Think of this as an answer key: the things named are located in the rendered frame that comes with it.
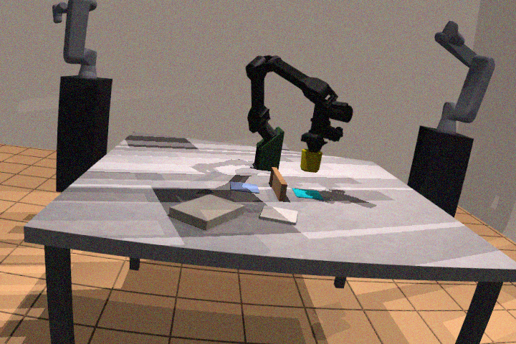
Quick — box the beige flat square block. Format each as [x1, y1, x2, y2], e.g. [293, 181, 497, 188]
[168, 194, 245, 230]

